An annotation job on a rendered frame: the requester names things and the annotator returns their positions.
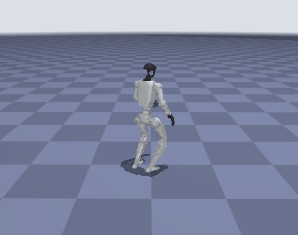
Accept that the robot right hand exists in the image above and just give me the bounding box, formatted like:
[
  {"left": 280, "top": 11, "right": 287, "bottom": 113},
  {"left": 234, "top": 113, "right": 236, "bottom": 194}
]
[{"left": 168, "top": 114, "right": 175, "bottom": 126}]

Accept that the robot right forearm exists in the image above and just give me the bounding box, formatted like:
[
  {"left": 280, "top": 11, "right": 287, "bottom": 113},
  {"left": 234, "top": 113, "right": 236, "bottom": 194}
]
[{"left": 162, "top": 100, "right": 171, "bottom": 117}]

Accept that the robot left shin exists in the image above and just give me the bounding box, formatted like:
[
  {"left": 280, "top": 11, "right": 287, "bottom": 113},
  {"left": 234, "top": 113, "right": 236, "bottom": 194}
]
[{"left": 134, "top": 136, "right": 147, "bottom": 164}]

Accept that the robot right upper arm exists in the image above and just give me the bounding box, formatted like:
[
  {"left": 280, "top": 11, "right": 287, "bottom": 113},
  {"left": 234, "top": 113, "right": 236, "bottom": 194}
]
[{"left": 153, "top": 82, "right": 165, "bottom": 107}]

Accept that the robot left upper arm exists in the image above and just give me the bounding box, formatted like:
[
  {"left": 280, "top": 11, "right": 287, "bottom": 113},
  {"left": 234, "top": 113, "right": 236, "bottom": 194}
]
[{"left": 133, "top": 81, "right": 139, "bottom": 101}]

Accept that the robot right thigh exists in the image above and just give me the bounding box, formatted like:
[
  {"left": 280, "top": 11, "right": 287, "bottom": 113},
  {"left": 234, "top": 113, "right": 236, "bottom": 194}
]
[{"left": 148, "top": 117, "right": 167, "bottom": 147}]

